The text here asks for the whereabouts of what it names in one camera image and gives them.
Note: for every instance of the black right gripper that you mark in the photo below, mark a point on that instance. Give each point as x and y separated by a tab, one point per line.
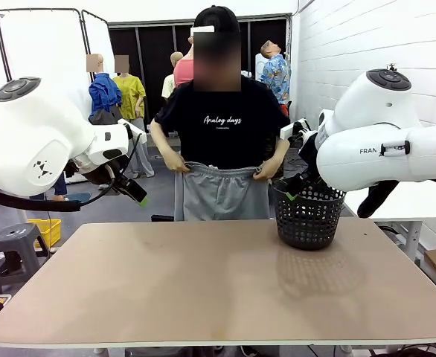
309	158

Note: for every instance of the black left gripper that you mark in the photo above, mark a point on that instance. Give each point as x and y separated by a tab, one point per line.
117	173

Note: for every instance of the black plastic laundry basket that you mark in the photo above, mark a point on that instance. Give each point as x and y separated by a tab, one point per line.
307	223

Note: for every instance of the grey training pants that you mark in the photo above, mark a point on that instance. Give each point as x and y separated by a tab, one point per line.
221	193

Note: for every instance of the person's right forearm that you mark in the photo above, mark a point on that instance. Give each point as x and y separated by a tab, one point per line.
164	143

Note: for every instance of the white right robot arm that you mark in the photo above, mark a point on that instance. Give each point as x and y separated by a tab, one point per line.
370	148

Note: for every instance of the person's left forearm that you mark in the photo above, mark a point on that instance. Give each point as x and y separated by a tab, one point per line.
279	152

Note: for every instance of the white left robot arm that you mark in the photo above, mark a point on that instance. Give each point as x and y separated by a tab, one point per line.
35	130

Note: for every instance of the person's left hand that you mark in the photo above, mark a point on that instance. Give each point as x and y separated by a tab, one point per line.
262	173

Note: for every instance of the person's right hand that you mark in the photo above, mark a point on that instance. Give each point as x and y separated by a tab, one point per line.
180	165

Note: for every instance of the black flat object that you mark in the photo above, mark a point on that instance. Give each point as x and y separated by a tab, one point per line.
162	218

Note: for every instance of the person in black T-shirt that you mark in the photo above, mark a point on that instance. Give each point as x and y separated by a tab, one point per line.
221	141

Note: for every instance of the yellow plastic crate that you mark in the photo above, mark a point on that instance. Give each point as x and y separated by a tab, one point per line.
50	230

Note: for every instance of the mannequin in yellow shirt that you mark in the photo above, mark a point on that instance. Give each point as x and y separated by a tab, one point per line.
130	96

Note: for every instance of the mannequin in blue jacket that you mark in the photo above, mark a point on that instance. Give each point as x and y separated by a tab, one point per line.
104	96

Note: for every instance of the large white table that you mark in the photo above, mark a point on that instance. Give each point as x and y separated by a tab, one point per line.
407	202

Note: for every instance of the mannequin in cream shirt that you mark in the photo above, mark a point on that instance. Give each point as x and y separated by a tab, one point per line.
169	83

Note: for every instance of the mannequin in floral shirt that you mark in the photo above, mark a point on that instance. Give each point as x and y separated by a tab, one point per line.
275	74

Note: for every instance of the mannequin in pink top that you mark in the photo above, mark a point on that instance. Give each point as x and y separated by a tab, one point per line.
184	72

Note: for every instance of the grey plastic stool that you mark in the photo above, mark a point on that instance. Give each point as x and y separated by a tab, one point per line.
13	238

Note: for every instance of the black curtain panel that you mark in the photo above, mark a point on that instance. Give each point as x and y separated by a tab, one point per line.
151	56

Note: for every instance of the small black tripod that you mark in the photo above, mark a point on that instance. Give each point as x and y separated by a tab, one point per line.
391	67

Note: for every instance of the black white-soled sneaker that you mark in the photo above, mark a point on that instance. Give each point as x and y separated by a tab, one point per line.
248	351

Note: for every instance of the black cap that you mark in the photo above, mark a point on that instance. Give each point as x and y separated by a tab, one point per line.
218	18

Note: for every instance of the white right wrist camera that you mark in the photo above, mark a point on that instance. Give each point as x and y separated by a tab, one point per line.
292	128

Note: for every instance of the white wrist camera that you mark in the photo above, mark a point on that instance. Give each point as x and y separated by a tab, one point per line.
132	125
292	128

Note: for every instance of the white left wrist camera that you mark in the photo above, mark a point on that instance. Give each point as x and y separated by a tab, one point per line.
132	125

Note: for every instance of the narrow black backdrop frame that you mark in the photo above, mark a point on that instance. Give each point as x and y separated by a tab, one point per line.
88	37

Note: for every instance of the wide black backdrop frame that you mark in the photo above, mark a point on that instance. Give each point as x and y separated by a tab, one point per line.
2	41

